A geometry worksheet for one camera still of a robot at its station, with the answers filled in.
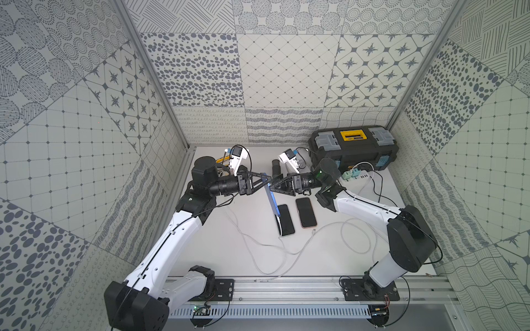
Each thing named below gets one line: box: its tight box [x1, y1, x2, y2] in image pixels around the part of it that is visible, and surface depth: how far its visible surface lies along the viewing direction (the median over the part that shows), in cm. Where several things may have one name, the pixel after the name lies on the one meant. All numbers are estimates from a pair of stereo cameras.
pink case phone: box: [295, 197, 318, 229], surface depth 95 cm
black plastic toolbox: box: [308, 125, 399, 174], surface depth 100 cm
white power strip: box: [336, 169, 377, 186], surface depth 106 cm
